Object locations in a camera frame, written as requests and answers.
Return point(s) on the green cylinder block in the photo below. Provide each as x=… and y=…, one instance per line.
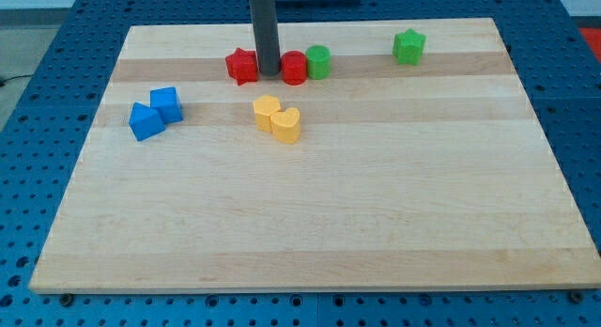
x=318, y=62

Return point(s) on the yellow hexagon block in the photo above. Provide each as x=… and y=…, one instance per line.
x=264, y=107

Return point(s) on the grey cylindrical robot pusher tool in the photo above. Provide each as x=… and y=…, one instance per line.
x=266, y=37

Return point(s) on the blue cube block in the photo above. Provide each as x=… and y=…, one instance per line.
x=166, y=102

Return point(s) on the wooden board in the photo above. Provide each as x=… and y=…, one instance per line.
x=435, y=177

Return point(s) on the yellow heart block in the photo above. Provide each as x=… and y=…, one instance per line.
x=286, y=125

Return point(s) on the green star block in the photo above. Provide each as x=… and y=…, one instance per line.
x=408, y=47

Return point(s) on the red star block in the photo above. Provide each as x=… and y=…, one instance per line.
x=242, y=66

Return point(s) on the red cylinder block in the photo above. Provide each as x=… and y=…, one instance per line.
x=294, y=68

